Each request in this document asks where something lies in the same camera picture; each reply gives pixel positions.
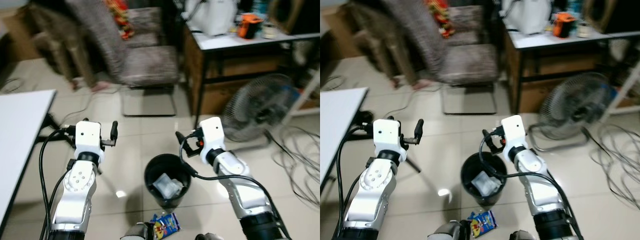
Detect black rubbish bin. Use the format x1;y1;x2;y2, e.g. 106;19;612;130
460;151;506;207
144;154;192;210

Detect person's leg with bare foot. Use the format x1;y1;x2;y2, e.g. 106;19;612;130
350;4;432;91
30;5;110;94

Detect brown cardboard box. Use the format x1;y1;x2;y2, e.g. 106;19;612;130
505;32;601;114
182;30;290;117

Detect white table black legs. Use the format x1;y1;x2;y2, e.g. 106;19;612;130
320;87;375;196
0;90;68;228

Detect grey metal floor fan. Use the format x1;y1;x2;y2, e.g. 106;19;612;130
221;74;297;152
527;72;617;152

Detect grey patterned cantilever chair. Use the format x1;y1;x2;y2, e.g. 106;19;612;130
65;0;180;117
387;0;499;116

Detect colourful blue snack packet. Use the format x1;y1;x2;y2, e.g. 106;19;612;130
151;212;181;236
467;210;498;236

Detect robot left leg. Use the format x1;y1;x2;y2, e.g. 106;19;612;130
120;222;154;240
432;220;471;240

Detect red yellow toy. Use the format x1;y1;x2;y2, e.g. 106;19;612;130
427;0;455;38
105;0;135;40

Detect orange black container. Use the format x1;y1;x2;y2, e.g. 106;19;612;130
237;13;264;40
552;12;578;39

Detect white appliance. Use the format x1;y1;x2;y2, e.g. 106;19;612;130
502;0;554;35
185;0;239;36

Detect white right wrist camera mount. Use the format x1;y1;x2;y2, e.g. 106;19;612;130
198;117;225;164
500;114;528;161

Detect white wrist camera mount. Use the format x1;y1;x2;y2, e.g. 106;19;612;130
74;120;105;164
198;117;225;164
373;118;405;162
500;114;528;161

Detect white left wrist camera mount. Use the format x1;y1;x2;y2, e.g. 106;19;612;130
373;118;405;162
74;120;105;164

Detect grey cable bundle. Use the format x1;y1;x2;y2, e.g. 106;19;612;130
270;125;321;208
590;122;640;211

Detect white metal rack frame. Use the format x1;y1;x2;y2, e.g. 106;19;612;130
287;70;321;119
600;65;640;121

